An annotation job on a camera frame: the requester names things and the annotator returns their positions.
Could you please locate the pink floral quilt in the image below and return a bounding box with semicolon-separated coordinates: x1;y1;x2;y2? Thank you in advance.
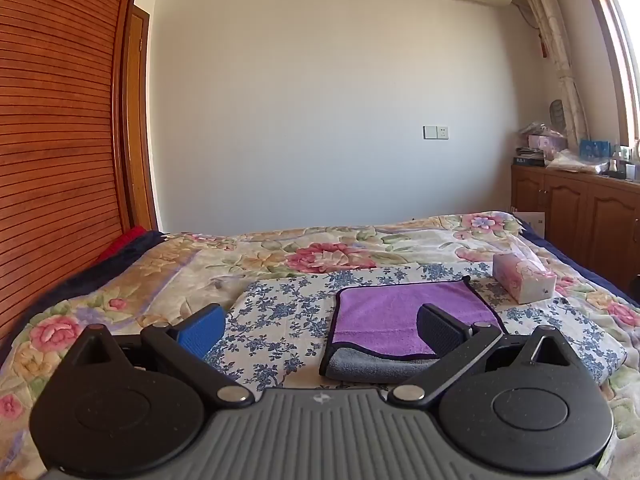
0;211;640;480

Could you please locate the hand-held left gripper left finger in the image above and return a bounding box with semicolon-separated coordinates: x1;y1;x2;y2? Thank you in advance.
64;304;256;407

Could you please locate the white cardboard box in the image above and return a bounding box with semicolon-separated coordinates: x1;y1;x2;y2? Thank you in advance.
512;210;547;241

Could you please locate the patterned cream curtain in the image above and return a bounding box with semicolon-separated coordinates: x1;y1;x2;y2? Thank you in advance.
510;0;591;148

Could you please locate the grey hand fan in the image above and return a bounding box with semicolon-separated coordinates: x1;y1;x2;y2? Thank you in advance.
549;100;568;136

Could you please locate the blue box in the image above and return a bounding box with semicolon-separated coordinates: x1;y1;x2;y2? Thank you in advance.
579;139;613;161

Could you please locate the wooden door frame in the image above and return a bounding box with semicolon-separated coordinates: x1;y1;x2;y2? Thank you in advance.
122;5;160;233

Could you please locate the wooden cabinet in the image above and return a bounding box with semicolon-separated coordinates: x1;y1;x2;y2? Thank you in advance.
511;162;640;306

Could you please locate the red cloth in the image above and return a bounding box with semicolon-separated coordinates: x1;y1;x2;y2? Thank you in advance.
97;226;148;263

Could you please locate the wooden window frame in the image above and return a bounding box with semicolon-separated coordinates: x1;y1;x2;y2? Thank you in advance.
575;0;640;146

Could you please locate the pink and white tissue box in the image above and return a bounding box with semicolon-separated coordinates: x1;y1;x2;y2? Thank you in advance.
492;237;558;305

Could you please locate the stack of books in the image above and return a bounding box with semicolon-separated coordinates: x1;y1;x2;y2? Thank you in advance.
515;147;546;167

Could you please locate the slatted wooden wardrobe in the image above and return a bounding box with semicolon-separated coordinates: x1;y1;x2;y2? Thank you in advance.
0;0;146;356

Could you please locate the clear plastic bag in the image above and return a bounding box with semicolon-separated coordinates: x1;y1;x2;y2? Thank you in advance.
545;149;601;175

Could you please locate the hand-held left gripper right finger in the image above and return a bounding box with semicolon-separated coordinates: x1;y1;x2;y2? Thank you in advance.
387;303;581;407

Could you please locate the blue floral cloth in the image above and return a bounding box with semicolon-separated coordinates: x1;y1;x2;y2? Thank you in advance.
202;261;628;393

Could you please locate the purple and grey towel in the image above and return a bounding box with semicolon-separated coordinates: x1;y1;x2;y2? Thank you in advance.
319;276;503;385

